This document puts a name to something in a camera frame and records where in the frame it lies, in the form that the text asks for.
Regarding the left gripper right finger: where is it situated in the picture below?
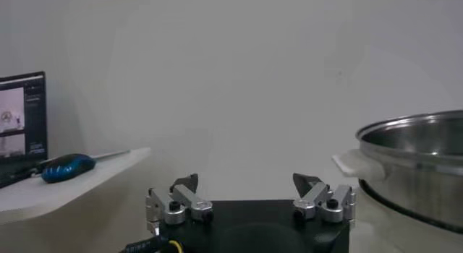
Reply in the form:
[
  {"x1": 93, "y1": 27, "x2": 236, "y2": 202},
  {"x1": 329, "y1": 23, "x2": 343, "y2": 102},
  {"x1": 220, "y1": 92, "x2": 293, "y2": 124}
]
[{"x1": 292, "y1": 173, "x2": 357, "y2": 228}]

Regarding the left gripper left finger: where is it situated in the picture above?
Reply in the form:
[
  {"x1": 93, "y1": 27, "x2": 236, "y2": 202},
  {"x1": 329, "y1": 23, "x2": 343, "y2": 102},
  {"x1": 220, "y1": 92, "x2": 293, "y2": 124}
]
[{"x1": 144, "y1": 173, "x2": 214, "y2": 237}]

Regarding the blue black computer mouse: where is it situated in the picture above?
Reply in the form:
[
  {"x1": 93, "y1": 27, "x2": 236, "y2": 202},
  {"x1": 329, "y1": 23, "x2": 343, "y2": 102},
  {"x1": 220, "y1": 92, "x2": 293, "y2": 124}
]
[{"x1": 41, "y1": 153, "x2": 97, "y2": 184}]

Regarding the black laptop screen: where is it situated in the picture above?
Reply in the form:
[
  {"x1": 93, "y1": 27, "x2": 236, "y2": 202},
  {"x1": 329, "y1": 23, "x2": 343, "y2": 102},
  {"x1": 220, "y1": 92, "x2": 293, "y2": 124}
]
[{"x1": 0, "y1": 71, "x2": 48, "y2": 189}]

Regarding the white side table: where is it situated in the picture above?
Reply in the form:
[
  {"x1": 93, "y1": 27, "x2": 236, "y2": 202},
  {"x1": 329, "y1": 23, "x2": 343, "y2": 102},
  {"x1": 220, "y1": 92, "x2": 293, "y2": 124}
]
[{"x1": 0, "y1": 147, "x2": 152, "y2": 253}]

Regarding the white electric cooker base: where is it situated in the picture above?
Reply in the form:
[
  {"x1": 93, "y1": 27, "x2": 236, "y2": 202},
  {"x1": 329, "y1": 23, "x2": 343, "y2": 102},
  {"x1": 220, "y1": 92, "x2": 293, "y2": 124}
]
[{"x1": 349, "y1": 189, "x2": 463, "y2": 253}]

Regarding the stainless steel steamer basket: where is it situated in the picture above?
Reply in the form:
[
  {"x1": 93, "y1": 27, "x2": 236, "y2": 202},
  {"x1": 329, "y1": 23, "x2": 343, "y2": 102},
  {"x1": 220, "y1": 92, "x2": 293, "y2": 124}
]
[{"x1": 331, "y1": 109, "x2": 463, "y2": 234}]

